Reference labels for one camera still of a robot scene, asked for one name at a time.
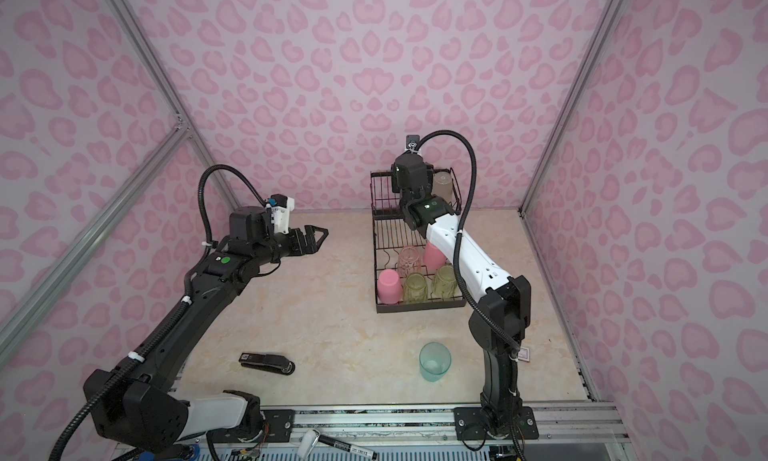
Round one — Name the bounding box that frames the yellow-green cup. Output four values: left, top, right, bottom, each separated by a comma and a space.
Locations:
432, 171, 454, 204

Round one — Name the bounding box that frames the green cup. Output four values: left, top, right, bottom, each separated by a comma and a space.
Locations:
403, 272, 429, 304
431, 264, 457, 301

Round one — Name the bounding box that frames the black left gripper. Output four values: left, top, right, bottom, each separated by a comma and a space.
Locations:
253, 224, 328, 268

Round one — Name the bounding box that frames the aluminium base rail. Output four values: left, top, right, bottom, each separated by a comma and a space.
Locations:
110, 400, 637, 461

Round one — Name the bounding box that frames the pink cup front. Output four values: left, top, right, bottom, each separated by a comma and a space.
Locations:
376, 269, 403, 306

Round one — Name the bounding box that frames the blue black tool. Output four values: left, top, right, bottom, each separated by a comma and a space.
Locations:
136, 444, 200, 461

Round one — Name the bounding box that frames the black wire dish rack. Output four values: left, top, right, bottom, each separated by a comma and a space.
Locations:
369, 171, 466, 314

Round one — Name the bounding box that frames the orange translucent cup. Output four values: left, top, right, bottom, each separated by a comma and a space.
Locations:
396, 246, 422, 279

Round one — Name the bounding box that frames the red white card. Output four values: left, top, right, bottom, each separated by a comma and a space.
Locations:
517, 347, 531, 363

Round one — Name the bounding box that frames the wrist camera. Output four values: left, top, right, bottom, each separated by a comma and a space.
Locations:
267, 194, 295, 235
406, 134, 420, 152

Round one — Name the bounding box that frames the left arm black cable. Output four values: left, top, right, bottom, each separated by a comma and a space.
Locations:
47, 163, 268, 461

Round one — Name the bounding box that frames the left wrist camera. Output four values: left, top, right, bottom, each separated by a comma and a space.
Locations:
267, 194, 295, 235

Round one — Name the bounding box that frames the black marker pen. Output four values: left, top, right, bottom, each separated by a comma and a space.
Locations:
297, 429, 379, 460

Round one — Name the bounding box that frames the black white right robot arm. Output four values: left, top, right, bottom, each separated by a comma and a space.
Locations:
391, 152, 531, 438

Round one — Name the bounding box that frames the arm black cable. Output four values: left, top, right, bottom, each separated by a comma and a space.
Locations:
416, 129, 526, 461
47, 163, 268, 461

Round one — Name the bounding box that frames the teal cup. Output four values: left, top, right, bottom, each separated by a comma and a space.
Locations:
418, 342, 452, 382

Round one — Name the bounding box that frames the black stapler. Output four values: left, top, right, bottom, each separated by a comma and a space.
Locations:
238, 353, 296, 376

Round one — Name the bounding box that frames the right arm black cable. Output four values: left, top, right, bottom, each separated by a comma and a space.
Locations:
416, 129, 526, 461

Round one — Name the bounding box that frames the pink cup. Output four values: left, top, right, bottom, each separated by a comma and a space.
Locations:
376, 269, 403, 306
423, 242, 447, 272

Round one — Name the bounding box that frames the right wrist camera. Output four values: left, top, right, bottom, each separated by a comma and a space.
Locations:
406, 134, 420, 152

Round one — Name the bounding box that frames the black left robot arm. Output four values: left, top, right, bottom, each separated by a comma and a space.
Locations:
67, 206, 328, 454

